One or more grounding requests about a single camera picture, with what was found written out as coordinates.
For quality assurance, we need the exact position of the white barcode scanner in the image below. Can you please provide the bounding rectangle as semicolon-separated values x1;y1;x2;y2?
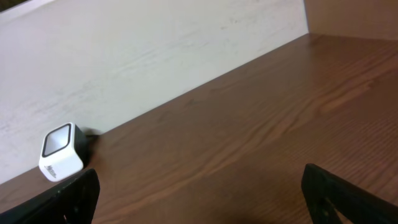
39;123;89;182

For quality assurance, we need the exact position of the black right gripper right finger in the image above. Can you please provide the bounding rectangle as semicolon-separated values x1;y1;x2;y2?
301;164;397;223

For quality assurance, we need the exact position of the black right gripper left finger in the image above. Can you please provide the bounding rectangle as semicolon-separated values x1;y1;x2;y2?
1;169;100;224

